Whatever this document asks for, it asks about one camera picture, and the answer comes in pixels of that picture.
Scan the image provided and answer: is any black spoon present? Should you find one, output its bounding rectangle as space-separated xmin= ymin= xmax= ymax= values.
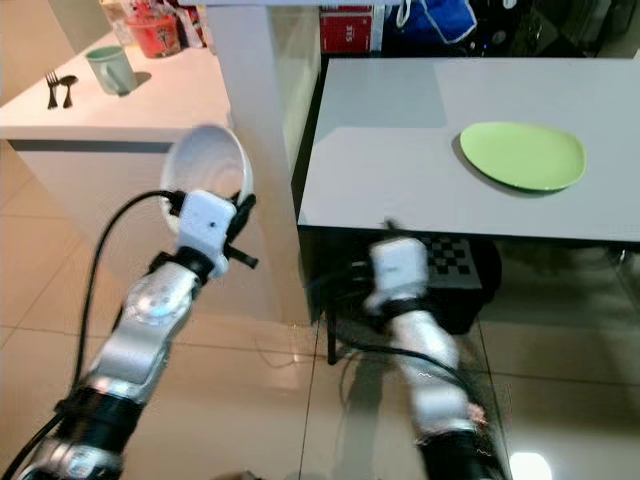
xmin=59 ymin=75 xmax=78 ymax=109

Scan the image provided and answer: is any green plate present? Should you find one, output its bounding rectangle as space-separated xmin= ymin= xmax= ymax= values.
xmin=460 ymin=121 xmax=587 ymax=193

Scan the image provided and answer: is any white ribbed ceramic bowl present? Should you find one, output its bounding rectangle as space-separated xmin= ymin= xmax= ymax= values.
xmin=160 ymin=124 xmax=254 ymax=236

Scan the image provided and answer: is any white kitchen island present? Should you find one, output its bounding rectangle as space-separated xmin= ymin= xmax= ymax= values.
xmin=0 ymin=35 xmax=211 ymax=321

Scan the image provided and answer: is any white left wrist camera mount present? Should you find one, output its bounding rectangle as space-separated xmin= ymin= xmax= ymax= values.
xmin=178 ymin=190 xmax=241 ymax=278

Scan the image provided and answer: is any white printed food bag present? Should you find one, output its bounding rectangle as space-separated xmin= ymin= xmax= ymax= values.
xmin=195 ymin=5 xmax=213 ymax=51

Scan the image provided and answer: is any red printed box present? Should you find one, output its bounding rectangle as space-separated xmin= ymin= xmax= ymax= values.
xmin=318 ymin=5 xmax=376 ymax=54

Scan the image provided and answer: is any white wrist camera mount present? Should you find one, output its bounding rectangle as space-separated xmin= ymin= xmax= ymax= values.
xmin=178 ymin=190 xmax=241 ymax=278
xmin=365 ymin=238 xmax=431 ymax=316

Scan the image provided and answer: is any red instant noodle cup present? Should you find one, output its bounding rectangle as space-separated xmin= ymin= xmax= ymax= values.
xmin=125 ymin=12 xmax=183 ymax=59

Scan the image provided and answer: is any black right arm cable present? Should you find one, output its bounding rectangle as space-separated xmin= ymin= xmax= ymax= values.
xmin=330 ymin=330 xmax=491 ymax=416

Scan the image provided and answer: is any dark red snack bag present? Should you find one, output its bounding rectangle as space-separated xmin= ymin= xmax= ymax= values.
xmin=168 ymin=0 xmax=201 ymax=46

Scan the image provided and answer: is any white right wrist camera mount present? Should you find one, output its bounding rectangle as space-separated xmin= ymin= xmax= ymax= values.
xmin=365 ymin=238 xmax=431 ymax=316

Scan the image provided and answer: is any black checkered box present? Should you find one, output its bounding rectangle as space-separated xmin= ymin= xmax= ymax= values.
xmin=425 ymin=235 xmax=503 ymax=336

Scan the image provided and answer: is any blue bag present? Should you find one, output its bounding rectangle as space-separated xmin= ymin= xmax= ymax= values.
xmin=385 ymin=0 xmax=479 ymax=46

